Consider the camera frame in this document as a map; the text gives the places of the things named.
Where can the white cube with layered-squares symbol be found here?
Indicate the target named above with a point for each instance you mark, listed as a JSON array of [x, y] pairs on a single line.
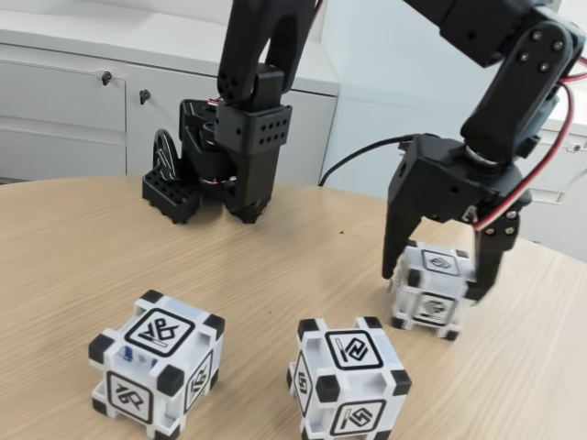
[[440, 263]]

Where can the white cube with zigzag symbol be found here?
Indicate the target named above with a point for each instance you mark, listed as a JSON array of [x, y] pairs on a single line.
[[353, 350]]

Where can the white drawer cabinet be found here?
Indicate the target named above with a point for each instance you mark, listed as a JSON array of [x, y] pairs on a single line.
[[564, 215]]

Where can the silver cabinet lock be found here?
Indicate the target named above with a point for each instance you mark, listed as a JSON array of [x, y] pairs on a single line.
[[575, 147]]

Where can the black round clamp disc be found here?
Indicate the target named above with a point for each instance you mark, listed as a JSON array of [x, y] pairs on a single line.
[[162, 156]]

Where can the white cube with lamp symbol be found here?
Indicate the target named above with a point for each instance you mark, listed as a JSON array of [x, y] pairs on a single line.
[[158, 332]]

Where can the small key in cabinet lock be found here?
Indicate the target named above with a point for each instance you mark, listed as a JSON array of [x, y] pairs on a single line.
[[144, 95], [107, 78]]

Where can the white low cabinet with keys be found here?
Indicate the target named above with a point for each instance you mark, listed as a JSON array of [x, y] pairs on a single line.
[[59, 119]]

